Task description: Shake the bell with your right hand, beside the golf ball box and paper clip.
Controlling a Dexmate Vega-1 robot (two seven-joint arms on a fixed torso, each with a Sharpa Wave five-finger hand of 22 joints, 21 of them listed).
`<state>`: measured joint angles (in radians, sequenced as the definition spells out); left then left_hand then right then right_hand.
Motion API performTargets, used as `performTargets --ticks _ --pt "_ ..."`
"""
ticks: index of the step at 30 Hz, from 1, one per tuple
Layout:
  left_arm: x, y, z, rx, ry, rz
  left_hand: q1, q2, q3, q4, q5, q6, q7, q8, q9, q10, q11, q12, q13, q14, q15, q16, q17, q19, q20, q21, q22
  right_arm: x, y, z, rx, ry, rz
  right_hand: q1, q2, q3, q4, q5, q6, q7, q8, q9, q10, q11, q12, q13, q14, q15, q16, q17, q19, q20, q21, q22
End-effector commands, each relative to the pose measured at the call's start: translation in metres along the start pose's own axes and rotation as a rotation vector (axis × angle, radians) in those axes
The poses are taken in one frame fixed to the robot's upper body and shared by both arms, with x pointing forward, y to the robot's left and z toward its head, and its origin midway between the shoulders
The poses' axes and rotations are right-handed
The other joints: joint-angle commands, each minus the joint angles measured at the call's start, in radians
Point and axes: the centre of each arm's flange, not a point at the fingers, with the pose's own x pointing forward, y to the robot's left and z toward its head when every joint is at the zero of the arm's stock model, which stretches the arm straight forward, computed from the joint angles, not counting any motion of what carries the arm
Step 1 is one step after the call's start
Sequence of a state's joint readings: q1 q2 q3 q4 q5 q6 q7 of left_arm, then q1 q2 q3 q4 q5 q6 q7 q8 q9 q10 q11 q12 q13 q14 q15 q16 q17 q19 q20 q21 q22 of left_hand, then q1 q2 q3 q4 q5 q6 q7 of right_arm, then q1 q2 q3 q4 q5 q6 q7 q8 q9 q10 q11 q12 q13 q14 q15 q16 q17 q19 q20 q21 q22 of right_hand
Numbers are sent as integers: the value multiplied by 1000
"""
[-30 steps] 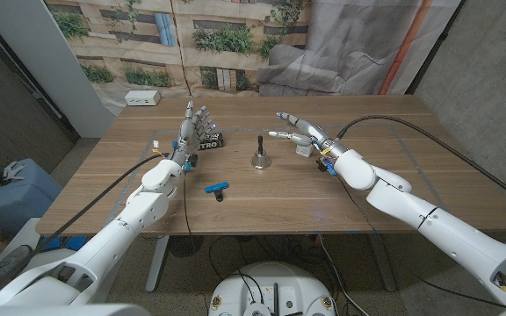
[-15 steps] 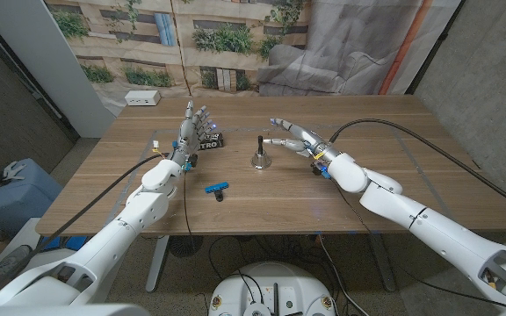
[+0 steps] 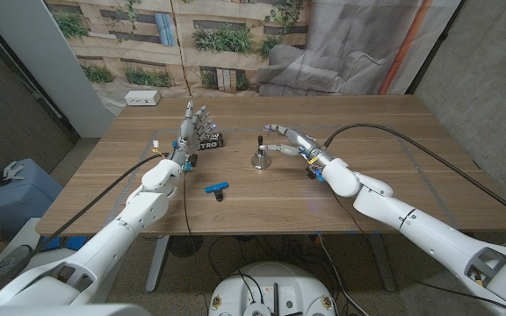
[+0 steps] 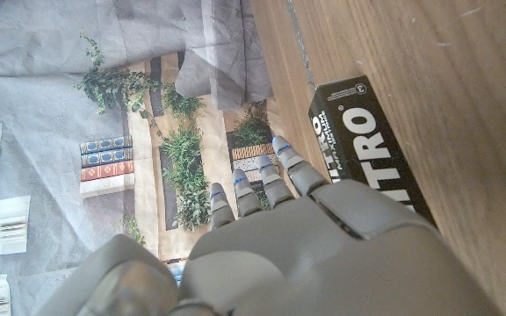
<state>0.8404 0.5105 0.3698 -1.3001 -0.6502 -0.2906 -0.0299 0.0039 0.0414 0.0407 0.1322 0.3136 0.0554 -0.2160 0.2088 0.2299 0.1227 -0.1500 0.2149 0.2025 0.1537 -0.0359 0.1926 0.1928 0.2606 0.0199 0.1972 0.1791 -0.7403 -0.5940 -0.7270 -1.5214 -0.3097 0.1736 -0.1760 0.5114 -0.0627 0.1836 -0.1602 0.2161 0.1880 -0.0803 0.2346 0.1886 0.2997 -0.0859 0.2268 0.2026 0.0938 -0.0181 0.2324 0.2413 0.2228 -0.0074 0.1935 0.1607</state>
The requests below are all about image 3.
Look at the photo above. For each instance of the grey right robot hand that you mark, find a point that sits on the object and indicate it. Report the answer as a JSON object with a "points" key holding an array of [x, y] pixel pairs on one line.
{"points": [[303, 142]]}

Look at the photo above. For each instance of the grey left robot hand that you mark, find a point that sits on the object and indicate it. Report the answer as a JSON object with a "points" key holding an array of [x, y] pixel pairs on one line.
{"points": [[187, 136]]}

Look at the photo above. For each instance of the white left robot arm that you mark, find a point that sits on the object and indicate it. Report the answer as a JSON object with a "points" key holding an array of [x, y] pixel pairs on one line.
{"points": [[117, 237]]}

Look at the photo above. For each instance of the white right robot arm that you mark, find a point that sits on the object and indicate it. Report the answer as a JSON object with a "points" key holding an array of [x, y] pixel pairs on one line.
{"points": [[411, 219]]}

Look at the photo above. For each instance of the black golf ball box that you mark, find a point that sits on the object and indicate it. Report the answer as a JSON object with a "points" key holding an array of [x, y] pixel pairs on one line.
{"points": [[213, 142]]}

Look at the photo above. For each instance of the blue binder clip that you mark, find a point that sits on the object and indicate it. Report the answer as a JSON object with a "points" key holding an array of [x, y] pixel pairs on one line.
{"points": [[216, 188]]}

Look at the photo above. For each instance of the white power strip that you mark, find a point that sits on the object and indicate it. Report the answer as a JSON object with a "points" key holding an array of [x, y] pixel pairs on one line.
{"points": [[142, 97]]}

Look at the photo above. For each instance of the printed fabric backdrop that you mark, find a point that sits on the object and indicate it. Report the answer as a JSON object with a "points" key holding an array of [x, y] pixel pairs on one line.
{"points": [[235, 66]]}

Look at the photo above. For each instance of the black round floor base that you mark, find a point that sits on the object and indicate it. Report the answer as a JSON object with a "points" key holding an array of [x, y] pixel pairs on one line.
{"points": [[185, 246]]}

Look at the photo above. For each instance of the white table leg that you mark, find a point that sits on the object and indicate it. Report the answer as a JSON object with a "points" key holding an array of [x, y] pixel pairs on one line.
{"points": [[156, 263]]}

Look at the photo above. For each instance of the grey table leg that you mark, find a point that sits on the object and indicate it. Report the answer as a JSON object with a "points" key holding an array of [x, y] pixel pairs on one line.
{"points": [[382, 263]]}

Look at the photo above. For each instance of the white robot torso base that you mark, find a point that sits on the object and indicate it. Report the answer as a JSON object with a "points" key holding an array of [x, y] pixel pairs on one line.
{"points": [[270, 285]]}

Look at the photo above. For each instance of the blue storage bin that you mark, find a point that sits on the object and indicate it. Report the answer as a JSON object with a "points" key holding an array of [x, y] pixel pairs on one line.
{"points": [[16, 197]]}

